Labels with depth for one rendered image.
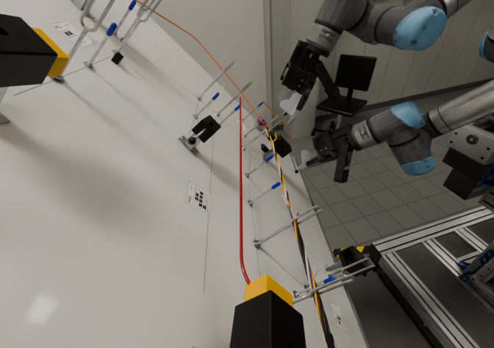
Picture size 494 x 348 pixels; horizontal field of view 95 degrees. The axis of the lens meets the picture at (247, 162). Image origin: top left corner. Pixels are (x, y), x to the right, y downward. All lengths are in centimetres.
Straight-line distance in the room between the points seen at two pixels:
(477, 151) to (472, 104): 30
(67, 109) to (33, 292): 22
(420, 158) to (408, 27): 31
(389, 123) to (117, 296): 64
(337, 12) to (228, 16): 193
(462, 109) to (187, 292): 74
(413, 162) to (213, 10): 214
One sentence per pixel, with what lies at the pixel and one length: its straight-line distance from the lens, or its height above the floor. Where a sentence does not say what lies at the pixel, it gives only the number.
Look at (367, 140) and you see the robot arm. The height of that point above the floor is 120.
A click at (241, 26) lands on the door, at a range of 255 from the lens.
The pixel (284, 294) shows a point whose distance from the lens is 28.
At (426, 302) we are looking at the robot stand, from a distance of 161.
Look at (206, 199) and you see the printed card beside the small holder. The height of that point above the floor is 127.
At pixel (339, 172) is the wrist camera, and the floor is 110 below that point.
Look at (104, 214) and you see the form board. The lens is 30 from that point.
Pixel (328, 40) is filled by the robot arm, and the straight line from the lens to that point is 65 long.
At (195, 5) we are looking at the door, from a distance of 247.
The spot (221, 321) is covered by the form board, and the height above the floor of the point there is 123.
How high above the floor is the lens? 155
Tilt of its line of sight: 38 degrees down
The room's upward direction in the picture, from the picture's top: 6 degrees counter-clockwise
